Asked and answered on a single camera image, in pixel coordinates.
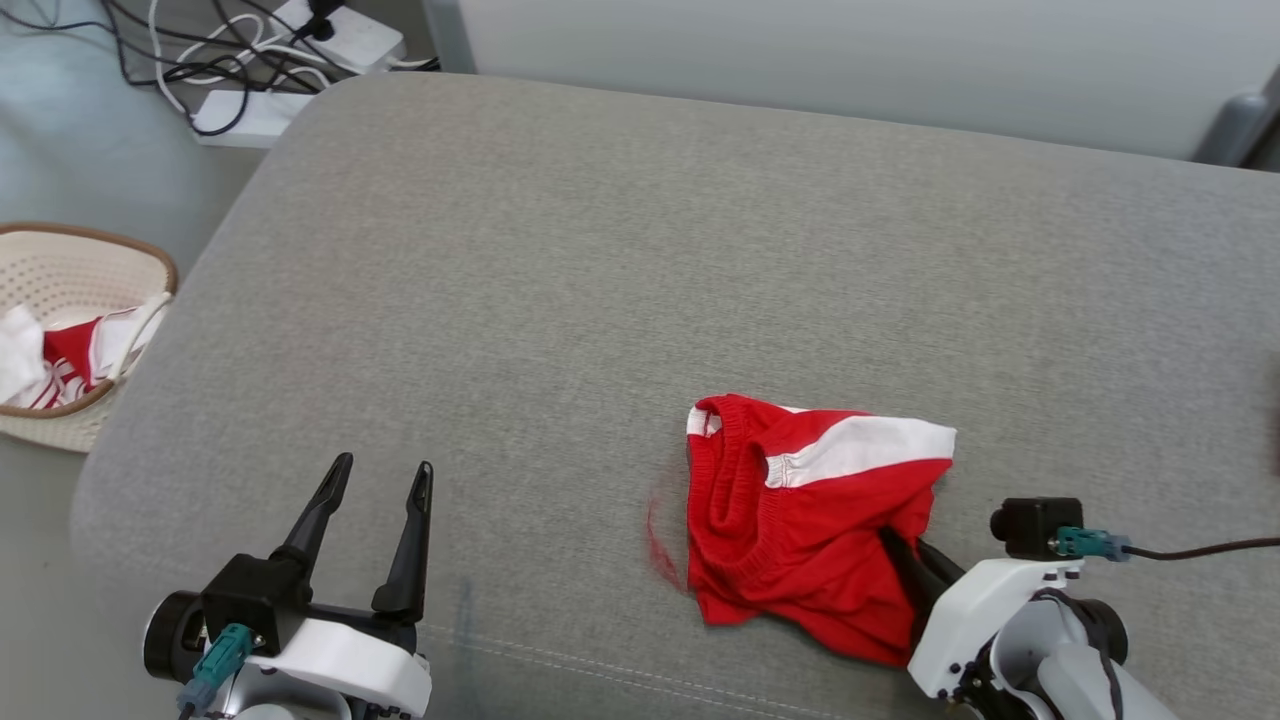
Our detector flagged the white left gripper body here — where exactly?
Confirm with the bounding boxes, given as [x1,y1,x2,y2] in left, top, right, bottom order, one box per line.
[245,600,433,720]

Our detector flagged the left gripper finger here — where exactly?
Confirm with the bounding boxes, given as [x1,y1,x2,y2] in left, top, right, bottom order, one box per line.
[272,452,354,571]
[372,461,435,619]

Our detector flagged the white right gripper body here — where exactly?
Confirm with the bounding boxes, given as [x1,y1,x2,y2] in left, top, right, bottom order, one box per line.
[907,558,1086,698]

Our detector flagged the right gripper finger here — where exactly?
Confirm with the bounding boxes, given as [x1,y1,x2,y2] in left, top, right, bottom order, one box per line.
[878,527,941,641]
[915,540,966,589]

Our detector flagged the red Bulls shorts white hem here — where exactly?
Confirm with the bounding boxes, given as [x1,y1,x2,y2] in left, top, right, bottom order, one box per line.
[644,393,958,670]

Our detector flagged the plain white cloth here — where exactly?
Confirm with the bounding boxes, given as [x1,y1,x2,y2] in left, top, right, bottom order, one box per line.
[0,304,48,403]

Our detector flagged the beige woven laundry basket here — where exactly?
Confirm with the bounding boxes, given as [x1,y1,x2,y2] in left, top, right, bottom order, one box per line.
[0,222,180,454]

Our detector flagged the plain white power strip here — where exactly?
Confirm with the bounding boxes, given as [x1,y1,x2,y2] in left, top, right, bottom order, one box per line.
[191,88,317,149]

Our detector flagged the white power strip with adapter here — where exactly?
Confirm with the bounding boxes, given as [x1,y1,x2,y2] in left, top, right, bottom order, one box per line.
[268,0,407,74]

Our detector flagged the wide white partition panel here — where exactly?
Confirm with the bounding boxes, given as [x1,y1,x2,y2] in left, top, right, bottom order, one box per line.
[455,0,1280,163]

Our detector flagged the right camera cable teal plug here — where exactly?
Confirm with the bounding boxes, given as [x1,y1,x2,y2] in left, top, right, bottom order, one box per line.
[1054,526,1280,564]

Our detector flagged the camera cable teal plug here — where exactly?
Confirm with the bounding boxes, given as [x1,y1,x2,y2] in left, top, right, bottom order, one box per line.
[1054,526,1280,564]
[177,622,257,720]

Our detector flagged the left camera cable teal plug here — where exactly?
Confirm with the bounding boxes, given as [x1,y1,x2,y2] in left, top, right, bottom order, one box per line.
[177,622,257,720]

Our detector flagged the white floor cable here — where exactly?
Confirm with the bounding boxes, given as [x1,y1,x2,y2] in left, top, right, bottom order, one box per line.
[148,0,336,117]

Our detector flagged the single grey partition post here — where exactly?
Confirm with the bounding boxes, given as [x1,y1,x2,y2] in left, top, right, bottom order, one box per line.
[419,0,480,77]

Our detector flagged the white power strips with cables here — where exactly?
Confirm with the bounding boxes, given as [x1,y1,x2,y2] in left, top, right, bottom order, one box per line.
[0,0,441,138]

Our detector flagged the double grey partition post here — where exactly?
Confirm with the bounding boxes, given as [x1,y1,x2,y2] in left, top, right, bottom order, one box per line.
[1191,68,1280,170]

